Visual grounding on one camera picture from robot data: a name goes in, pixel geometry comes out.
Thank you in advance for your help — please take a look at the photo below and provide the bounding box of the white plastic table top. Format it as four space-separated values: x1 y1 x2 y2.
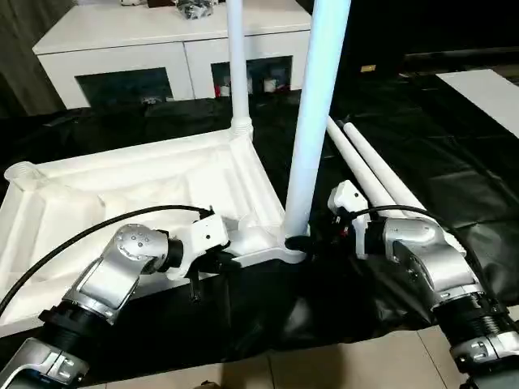
0 128 312 328

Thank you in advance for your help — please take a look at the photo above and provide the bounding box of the white sideboard cabinet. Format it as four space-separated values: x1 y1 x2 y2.
32 0 314 111

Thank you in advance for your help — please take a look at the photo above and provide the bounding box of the black work mat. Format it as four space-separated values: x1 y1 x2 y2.
0 72 519 386

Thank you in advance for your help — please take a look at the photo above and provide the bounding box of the white plastic table leg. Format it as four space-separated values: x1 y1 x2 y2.
225 0 256 142
282 0 353 245
339 119 466 253
325 116 391 212

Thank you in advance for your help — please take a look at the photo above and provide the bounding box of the white side table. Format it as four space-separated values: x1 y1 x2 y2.
435 67 519 142

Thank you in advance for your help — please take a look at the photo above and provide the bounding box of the dark low bench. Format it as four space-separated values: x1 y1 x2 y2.
403 47 519 79

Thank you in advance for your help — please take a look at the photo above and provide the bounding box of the grey tangled bundle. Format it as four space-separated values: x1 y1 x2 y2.
174 0 217 22

